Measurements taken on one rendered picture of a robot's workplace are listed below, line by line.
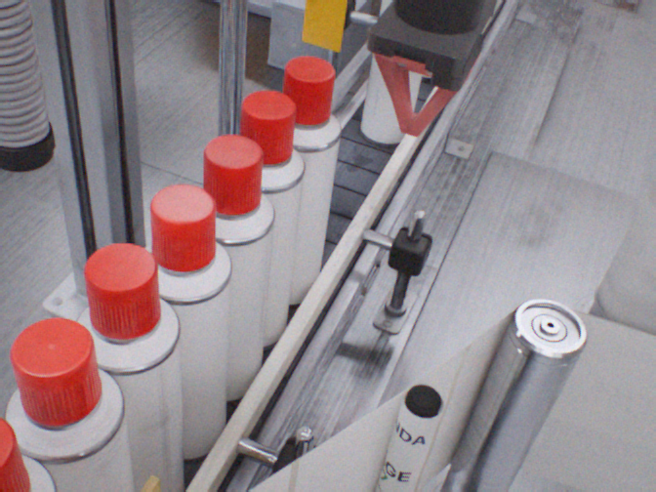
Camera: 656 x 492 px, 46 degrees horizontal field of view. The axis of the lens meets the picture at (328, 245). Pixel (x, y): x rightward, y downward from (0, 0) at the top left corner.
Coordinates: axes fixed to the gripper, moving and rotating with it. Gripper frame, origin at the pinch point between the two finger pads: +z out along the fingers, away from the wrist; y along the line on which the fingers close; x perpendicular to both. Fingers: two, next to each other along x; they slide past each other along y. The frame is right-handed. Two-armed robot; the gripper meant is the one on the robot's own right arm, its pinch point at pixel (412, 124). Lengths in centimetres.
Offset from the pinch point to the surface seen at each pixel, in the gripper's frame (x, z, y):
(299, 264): 4.4, 8.4, -9.8
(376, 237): 0.5, 10.7, -1.8
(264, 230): 3.8, -2.6, -18.7
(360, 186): 4.9, 13.8, 7.6
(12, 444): 5.2, -7.2, -38.0
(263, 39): 29, 19, 37
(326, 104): 4.4, -4.9, -8.1
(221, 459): 2.4, 9.9, -26.3
